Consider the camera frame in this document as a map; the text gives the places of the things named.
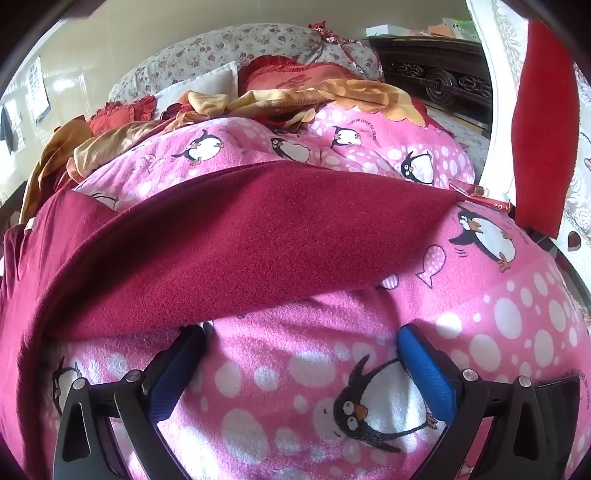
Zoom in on wall eye chart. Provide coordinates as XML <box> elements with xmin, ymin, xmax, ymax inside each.
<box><xmin>25</xmin><ymin>55</ymin><xmax>51</xmax><ymax>123</ymax></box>

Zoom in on maroon knit sweater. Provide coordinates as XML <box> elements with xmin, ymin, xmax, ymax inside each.
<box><xmin>0</xmin><ymin>161</ymin><xmax>467</xmax><ymax>462</ymax></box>

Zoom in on large red heart-shaped pillow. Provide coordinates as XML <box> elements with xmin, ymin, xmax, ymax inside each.
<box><xmin>238</xmin><ymin>54</ymin><xmax>356</xmax><ymax>95</ymax></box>

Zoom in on papers on cabinet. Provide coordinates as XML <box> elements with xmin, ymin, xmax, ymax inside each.
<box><xmin>367</xmin><ymin>18</ymin><xmax>481</xmax><ymax>42</ymax></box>

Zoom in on white pillow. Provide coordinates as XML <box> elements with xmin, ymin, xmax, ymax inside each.
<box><xmin>154</xmin><ymin>60</ymin><xmax>238</xmax><ymax>109</ymax></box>

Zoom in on golden satin cloth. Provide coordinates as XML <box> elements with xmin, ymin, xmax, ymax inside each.
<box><xmin>18</xmin><ymin>88</ymin><xmax>333</xmax><ymax>222</ymax></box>

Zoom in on black cloth on wall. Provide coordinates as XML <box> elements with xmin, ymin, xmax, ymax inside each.
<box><xmin>0</xmin><ymin>104</ymin><xmax>17</xmax><ymax>155</ymax></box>

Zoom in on floral upholstered headboard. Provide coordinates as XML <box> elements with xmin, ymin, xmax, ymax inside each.
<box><xmin>108</xmin><ymin>23</ymin><xmax>384</xmax><ymax>102</ymax></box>

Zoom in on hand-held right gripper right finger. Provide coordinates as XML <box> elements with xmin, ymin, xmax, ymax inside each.
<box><xmin>397</xmin><ymin>323</ymin><xmax>561</xmax><ymax>480</ymax></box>

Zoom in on red hanging cloth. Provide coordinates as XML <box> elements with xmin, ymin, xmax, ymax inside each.
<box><xmin>512</xmin><ymin>21</ymin><xmax>580</xmax><ymax>238</ymax></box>

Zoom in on orange patterned blanket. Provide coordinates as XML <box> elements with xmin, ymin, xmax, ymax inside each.
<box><xmin>318</xmin><ymin>78</ymin><xmax>430</xmax><ymax>127</ymax></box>

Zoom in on white lace curtain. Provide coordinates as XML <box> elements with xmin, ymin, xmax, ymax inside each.
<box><xmin>466</xmin><ymin>0</ymin><xmax>591</xmax><ymax>259</ymax></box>

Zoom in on dark carved wooden cabinet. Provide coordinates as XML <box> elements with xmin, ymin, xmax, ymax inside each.
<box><xmin>369</xmin><ymin>36</ymin><xmax>495</xmax><ymax>134</ymax></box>

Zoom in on small red ruffled pillow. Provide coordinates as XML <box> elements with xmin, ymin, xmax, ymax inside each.
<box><xmin>88</xmin><ymin>95</ymin><xmax>160</xmax><ymax>137</ymax></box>

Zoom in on pink penguin printed blanket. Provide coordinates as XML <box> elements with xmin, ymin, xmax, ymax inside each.
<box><xmin>39</xmin><ymin>104</ymin><xmax>587</xmax><ymax>480</ymax></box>

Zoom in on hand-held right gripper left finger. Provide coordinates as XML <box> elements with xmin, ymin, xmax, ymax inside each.
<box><xmin>52</xmin><ymin>323</ymin><xmax>208</xmax><ymax>480</ymax></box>

